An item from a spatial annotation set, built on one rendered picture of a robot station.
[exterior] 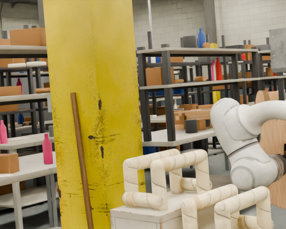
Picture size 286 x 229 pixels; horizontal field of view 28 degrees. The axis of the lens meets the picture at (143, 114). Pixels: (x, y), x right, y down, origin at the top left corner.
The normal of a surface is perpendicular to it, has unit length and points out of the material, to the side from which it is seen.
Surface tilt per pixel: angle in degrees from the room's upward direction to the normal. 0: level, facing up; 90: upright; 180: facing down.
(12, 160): 90
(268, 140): 88
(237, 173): 86
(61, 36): 90
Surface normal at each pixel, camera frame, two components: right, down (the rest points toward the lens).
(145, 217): -0.65, 0.09
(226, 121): -0.56, -0.10
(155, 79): -0.43, 0.07
